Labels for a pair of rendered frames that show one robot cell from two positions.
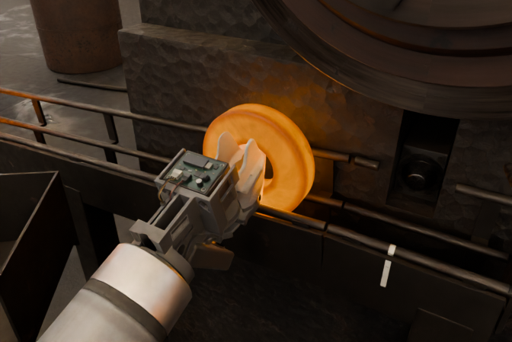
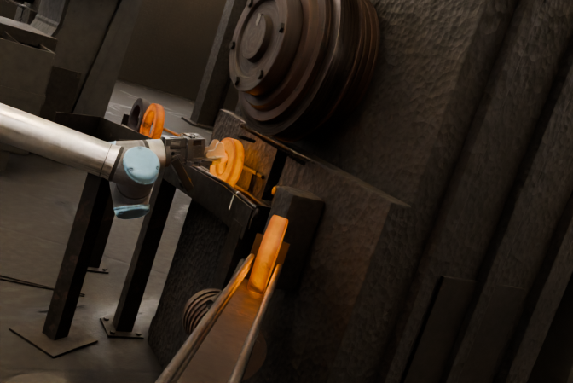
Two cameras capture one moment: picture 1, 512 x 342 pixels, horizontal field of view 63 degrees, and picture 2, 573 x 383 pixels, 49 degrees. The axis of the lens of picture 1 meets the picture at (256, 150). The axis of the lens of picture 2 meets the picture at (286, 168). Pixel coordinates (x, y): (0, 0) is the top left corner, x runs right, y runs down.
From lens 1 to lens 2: 147 cm
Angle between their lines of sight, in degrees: 35
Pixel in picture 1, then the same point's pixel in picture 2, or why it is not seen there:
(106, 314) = (140, 142)
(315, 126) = (254, 159)
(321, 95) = (260, 145)
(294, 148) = (234, 153)
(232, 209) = (198, 158)
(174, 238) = (171, 144)
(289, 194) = (226, 175)
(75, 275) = not seen: hidden behind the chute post
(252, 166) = (217, 154)
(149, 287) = (154, 146)
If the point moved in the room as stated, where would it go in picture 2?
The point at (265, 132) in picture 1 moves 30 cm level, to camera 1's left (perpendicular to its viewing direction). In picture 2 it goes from (230, 146) to (157, 115)
